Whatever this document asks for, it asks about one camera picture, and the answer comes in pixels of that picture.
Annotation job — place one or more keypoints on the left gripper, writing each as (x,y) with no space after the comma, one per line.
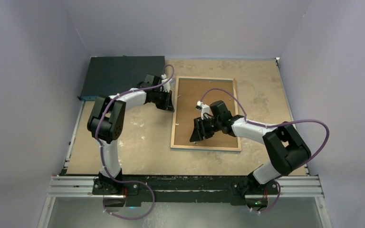
(168,104)

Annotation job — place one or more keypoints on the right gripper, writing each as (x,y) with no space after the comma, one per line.
(200,131)

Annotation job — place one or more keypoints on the blue wooden picture frame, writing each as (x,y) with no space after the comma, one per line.
(188,91)

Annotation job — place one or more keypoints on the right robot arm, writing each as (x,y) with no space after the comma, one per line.
(286,149)

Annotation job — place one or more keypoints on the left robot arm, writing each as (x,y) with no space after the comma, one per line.
(106,120)

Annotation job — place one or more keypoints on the dark blue flat box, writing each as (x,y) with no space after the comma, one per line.
(112,75)

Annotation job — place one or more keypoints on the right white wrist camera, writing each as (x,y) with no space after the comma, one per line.
(204,109)

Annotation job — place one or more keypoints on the black aluminium mounting rail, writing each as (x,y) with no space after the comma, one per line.
(235,190)

